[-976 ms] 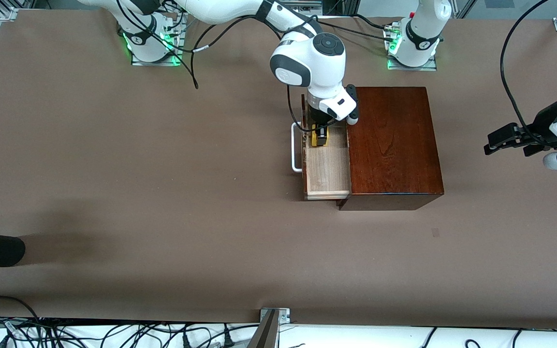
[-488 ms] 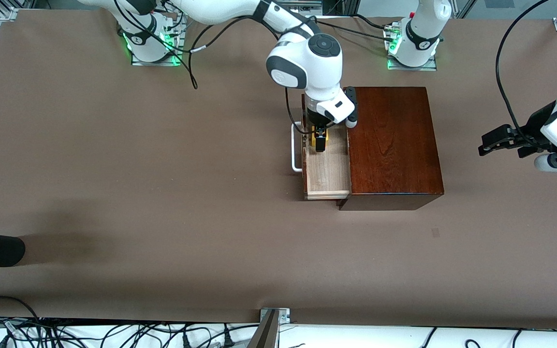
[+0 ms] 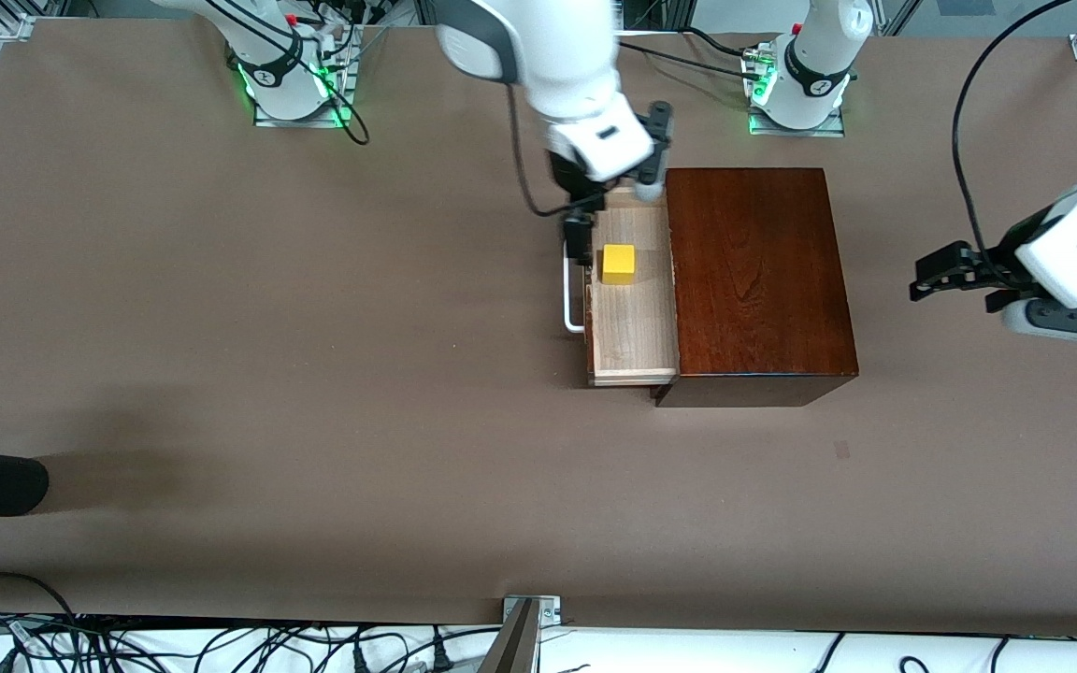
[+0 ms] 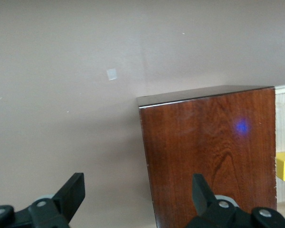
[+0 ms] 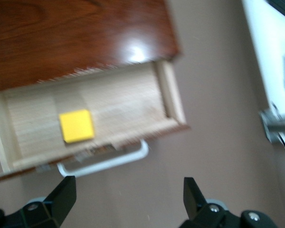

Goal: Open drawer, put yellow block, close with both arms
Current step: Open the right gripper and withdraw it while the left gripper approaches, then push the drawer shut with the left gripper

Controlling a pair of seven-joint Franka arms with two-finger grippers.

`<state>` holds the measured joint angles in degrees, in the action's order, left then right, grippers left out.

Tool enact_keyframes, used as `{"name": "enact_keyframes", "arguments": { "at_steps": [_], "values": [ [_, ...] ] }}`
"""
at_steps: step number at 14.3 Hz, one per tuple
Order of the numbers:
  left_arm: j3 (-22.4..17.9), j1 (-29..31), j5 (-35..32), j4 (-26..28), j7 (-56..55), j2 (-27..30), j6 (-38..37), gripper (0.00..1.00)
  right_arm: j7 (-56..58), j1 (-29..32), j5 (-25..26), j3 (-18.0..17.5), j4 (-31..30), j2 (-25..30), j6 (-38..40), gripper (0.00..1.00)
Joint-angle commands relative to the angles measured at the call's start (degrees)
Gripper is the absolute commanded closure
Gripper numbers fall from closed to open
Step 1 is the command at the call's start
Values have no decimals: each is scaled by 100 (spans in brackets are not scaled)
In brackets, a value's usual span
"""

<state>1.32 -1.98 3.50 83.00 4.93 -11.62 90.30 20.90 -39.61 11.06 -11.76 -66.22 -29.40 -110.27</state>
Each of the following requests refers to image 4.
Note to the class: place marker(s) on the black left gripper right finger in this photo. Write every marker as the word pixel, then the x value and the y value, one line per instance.
pixel 204 202

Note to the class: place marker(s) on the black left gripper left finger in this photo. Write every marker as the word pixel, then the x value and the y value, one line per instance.
pixel 69 197

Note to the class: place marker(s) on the dark brown wooden cabinet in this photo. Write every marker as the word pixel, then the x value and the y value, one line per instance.
pixel 204 154

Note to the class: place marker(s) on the small square tape patch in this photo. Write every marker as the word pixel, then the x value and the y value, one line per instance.
pixel 111 74

